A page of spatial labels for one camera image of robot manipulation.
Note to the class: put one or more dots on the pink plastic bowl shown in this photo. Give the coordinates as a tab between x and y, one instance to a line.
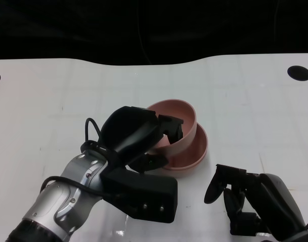
196	151
186	141

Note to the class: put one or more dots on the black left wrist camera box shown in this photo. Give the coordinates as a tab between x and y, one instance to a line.
148	196

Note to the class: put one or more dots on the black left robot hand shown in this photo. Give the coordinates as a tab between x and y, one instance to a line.
128	131

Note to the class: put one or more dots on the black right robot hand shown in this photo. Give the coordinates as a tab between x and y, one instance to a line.
272	199

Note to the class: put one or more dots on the black cloth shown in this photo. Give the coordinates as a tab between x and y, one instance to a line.
68	30

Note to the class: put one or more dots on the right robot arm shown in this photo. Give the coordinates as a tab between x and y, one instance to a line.
307	237

